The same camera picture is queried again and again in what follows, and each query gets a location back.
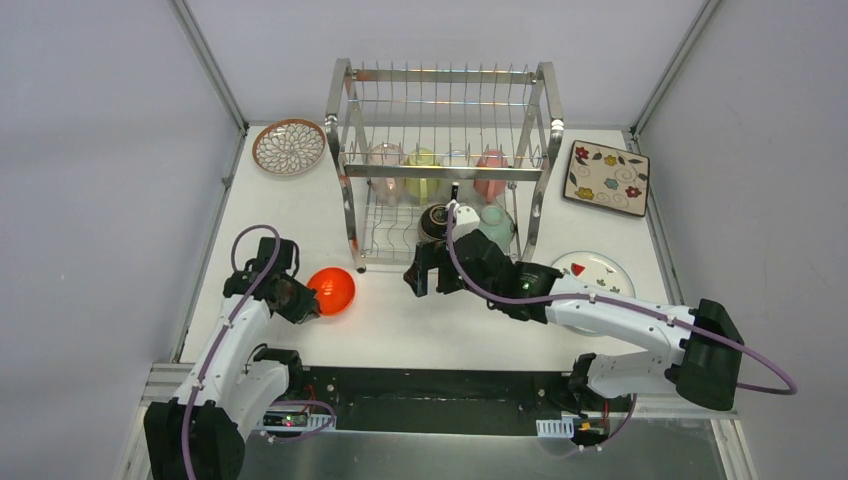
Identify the pink mug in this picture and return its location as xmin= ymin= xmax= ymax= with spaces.
xmin=472 ymin=148 xmax=511 ymax=203

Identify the light green mug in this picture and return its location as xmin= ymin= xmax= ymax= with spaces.
xmin=404 ymin=148 xmax=441 ymax=207

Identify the brown floral round plate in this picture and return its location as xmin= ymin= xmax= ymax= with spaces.
xmin=251 ymin=119 xmax=327 ymax=177

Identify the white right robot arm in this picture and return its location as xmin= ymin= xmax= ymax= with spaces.
xmin=403 ymin=230 xmax=744 ymax=412

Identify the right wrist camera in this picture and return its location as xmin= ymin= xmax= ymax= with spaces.
xmin=450 ymin=203 xmax=480 ymax=240

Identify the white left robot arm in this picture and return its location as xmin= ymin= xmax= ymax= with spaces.
xmin=143 ymin=236 xmax=319 ymax=479

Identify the stainless steel dish rack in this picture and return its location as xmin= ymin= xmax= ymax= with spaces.
xmin=324 ymin=58 xmax=565 ymax=273

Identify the orange plastic bowl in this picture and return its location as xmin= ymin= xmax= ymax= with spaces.
xmin=307 ymin=267 xmax=356 ymax=316

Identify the beige bowl dark rim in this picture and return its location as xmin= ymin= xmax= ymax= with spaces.
xmin=417 ymin=203 xmax=448 ymax=242

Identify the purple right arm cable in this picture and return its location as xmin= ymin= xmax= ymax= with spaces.
xmin=445 ymin=201 xmax=799 ymax=458

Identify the square floral plate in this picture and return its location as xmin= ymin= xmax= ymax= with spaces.
xmin=562 ymin=140 xmax=651 ymax=217

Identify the mint green bowl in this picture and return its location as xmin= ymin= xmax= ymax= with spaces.
xmin=478 ymin=205 xmax=515 ymax=254

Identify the white ribbed mug black rim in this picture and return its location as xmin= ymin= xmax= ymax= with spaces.
xmin=438 ymin=150 xmax=475 ymax=202

